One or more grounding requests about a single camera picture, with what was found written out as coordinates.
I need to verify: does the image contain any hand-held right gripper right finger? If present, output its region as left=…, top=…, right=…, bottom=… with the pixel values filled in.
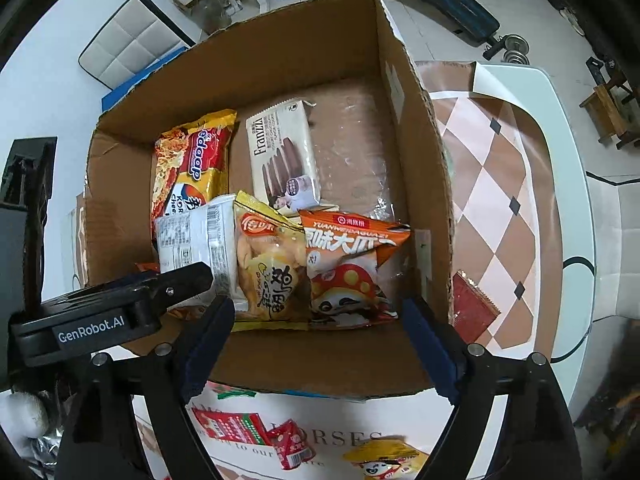
left=402, top=297, right=583, bottom=480

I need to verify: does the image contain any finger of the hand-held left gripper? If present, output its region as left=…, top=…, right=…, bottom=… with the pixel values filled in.
left=154, top=261, right=216, bottom=309

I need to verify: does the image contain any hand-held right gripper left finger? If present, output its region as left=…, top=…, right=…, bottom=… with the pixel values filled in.
left=60, top=295, right=236, bottom=480

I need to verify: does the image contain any white snack packet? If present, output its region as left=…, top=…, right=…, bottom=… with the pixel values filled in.
left=154, top=194, right=241, bottom=306

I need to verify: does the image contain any yellow chicken snack packet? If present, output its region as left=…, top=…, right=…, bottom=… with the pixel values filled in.
left=232, top=190, right=313, bottom=323

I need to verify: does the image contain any instant noodle packet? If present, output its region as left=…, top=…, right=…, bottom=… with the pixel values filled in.
left=151, top=109, right=238, bottom=251

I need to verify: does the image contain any cream wafer biscuit packet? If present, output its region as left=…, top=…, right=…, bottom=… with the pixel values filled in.
left=245, top=98, right=323, bottom=209

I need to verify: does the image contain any dark red snack packet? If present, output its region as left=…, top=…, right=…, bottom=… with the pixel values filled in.
left=451, top=270, right=501, bottom=352

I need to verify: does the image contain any green candy packet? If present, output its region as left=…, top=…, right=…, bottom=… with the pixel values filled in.
left=207, top=381, right=261, bottom=405

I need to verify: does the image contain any red green snack packet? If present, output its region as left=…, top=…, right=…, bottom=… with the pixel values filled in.
left=191, top=406, right=275, bottom=448

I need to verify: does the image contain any yellow cartoon snack packet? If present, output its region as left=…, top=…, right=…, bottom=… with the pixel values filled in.
left=342, top=436, right=432, bottom=480

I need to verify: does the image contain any small red snack packet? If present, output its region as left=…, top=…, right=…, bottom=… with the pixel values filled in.
left=271, top=419, right=317, bottom=470

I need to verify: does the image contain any checkered tablecloth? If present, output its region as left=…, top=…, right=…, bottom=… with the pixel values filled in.
left=132, top=60, right=556, bottom=480

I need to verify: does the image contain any white padded chair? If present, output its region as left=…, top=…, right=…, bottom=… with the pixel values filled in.
left=77, top=0, right=196, bottom=93

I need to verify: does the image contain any small wooden stool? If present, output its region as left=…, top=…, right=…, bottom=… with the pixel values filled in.
left=580, top=85, right=633, bottom=143

